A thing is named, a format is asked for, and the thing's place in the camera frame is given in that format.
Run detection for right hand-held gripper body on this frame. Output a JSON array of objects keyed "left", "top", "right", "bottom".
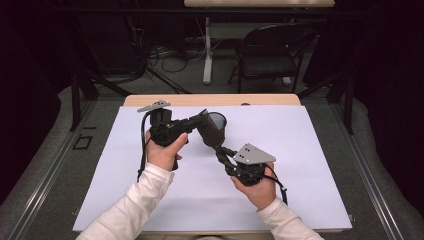
[{"left": 224, "top": 142, "right": 277, "bottom": 187}]

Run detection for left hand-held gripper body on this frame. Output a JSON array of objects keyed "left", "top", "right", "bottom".
[{"left": 136, "top": 99, "right": 196, "bottom": 148}]

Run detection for black spatula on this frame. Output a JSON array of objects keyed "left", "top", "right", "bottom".
[{"left": 195, "top": 112, "right": 228, "bottom": 155}]

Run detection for black mesh cup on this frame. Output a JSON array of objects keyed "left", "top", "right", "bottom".
[{"left": 207, "top": 111, "right": 228, "bottom": 148}]

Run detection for person's left hand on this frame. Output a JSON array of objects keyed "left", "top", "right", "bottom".
[{"left": 145, "top": 130, "right": 190, "bottom": 172}]

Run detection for person's right hand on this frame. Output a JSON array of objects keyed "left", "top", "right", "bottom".
[{"left": 230, "top": 162, "right": 278, "bottom": 212}]

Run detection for white board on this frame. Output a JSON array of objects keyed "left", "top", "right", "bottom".
[{"left": 72, "top": 105, "right": 353, "bottom": 233}]

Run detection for white desk leg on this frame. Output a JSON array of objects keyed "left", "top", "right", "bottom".
[{"left": 202, "top": 16, "right": 215, "bottom": 85}]

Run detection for black folding chair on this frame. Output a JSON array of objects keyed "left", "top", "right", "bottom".
[{"left": 227, "top": 22, "right": 318, "bottom": 95}]

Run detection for black metal stand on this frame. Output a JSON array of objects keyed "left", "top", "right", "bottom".
[
  {"left": 69, "top": 71, "right": 83, "bottom": 132},
  {"left": 344, "top": 73, "right": 355, "bottom": 136}
]

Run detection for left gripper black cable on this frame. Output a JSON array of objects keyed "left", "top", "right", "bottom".
[{"left": 136, "top": 111, "right": 154, "bottom": 183}]

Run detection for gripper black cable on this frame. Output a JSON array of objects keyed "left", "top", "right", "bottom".
[
  {"left": 264, "top": 164, "right": 289, "bottom": 206},
  {"left": 136, "top": 111, "right": 154, "bottom": 183}
]

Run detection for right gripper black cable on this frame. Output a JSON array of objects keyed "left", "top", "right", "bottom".
[{"left": 264, "top": 164, "right": 289, "bottom": 206}]

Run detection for bundle of floor cables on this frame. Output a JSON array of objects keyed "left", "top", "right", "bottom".
[{"left": 146, "top": 36, "right": 208, "bottom": 75}]

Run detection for aluminium floor rail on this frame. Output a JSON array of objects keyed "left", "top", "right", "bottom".
[
  {"left": 329, "top": 99, "right": 404, "bottom": 240},
  {"left": 4, "top": 99, "right": 98, "bottom": 240}
]

